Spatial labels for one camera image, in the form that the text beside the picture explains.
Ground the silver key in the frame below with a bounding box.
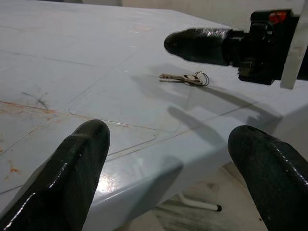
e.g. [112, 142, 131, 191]
[159, 73, 204, 86]

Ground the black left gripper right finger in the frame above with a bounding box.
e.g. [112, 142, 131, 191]
[227, 125, 308, 231]

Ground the metal key ring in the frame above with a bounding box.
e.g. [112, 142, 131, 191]
[195, 70, 210, 86]

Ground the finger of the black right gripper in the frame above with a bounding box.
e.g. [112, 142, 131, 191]
[164, 26, 232, 66]

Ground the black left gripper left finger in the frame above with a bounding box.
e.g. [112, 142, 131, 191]
[0, 119, 111, 231]

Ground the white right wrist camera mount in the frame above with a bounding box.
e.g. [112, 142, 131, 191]
[280, 0, 308, 90]

